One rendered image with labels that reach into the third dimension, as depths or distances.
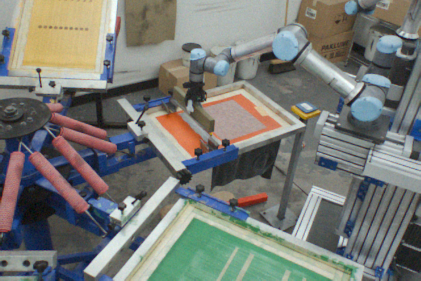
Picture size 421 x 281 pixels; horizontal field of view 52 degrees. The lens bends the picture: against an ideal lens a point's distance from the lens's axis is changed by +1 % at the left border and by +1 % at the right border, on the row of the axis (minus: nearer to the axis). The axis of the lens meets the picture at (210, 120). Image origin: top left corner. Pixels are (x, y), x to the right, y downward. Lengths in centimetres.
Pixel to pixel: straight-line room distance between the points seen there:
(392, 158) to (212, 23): 306
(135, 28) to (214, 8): 93
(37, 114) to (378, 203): 179
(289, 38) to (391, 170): 72
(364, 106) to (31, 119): 135
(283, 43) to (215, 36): 302
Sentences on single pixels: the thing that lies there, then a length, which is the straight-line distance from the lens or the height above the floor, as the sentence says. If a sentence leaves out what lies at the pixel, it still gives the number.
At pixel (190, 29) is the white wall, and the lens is 461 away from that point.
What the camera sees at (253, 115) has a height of 96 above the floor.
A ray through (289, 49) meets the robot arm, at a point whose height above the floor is 160.
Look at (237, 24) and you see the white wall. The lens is 496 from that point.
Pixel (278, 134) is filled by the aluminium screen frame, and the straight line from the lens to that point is 238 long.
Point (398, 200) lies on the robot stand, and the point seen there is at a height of 79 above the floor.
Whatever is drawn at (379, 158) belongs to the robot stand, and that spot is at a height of 118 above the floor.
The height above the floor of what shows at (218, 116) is 96.
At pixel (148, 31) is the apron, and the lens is 432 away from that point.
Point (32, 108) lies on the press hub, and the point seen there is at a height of 131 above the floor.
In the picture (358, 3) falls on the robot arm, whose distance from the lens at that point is 254.
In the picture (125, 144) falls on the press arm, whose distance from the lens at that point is 217.
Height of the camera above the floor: 233
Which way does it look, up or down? 34 degrees down
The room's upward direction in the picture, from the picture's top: 5 degrees clockwise
